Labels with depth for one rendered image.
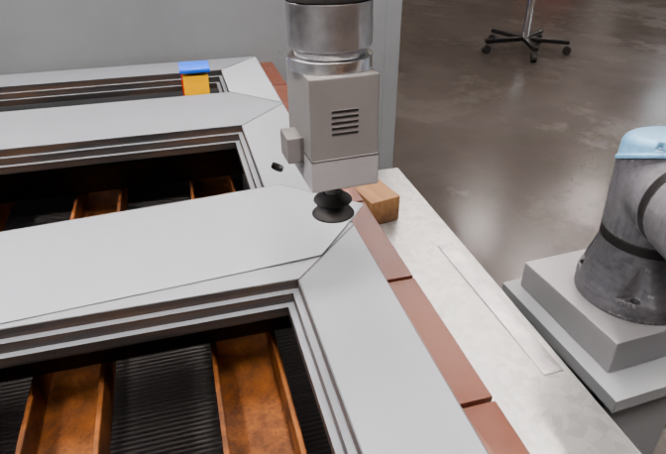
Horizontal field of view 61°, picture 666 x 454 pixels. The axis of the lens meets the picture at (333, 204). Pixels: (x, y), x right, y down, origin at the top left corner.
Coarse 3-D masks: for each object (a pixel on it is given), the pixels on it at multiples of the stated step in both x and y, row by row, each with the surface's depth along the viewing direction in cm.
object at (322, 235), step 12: (288, 192) 76; (300, 192) 76; (300, 204) 73; (312, 204) 73; (300, 216) 70; (312, 216) 70; (312, 228) 68; (324, 228) 68; (336, 228) 68; (312, 240) 66; (324, 240) 66; (324, 252) 64
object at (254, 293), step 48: (0, 96) 115; (48, 96) 117; (96, 96) 119; (96, 144) 92; (144, 144) 93; (192, 144) 95; (240, 144) 96; (336, 240) 66; (192, 288) 58; (240, 288) 58; (288, 288) 60; (0, 336) 53; (48, 336) 54; (96, 336) 56; (144, 336) 56; (336, 432) 46
